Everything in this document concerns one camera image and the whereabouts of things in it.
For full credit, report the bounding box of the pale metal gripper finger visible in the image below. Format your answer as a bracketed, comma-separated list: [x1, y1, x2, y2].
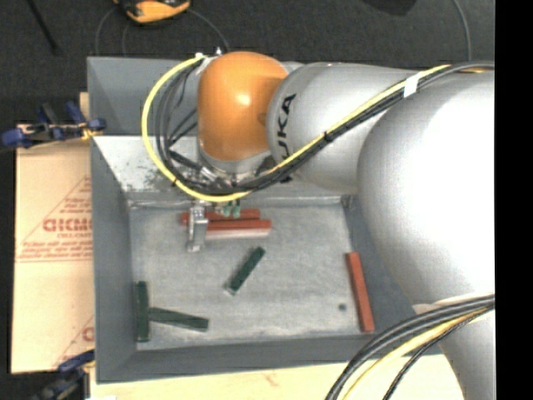
[190, 205, 210, 243]
[185, 218, 199, 253]

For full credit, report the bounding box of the red-brown flat block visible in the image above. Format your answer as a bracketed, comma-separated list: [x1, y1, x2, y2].
[344, 252, 376, 334]
[202, 218, 273, 241]

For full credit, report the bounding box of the dark green flat block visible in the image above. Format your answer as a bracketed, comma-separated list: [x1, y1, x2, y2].
[147, 307, 210, 333]
[133, 280, 152, 343]
[223, 245, 267, 297]

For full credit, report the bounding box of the grey metal bin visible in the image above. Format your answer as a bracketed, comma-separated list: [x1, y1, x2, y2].
[86, 55, 445, 383]

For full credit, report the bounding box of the brown cardboard board red print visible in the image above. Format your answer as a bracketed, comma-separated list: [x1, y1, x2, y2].
[10, 92, 97, 375]

